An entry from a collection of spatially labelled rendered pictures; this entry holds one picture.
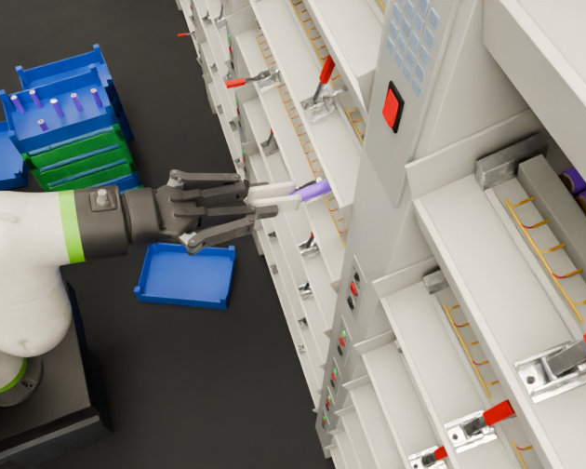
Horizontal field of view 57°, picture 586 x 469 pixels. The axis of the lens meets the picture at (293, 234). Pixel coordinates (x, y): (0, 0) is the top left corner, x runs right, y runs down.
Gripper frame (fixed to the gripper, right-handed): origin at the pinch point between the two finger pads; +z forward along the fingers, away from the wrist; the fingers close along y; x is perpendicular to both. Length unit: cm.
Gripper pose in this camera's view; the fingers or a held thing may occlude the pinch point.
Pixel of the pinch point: (273, 198)
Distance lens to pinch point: 77.5
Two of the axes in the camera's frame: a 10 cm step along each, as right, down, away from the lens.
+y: -3.0, -8.2, 4.9
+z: 9.3, -1.5, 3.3
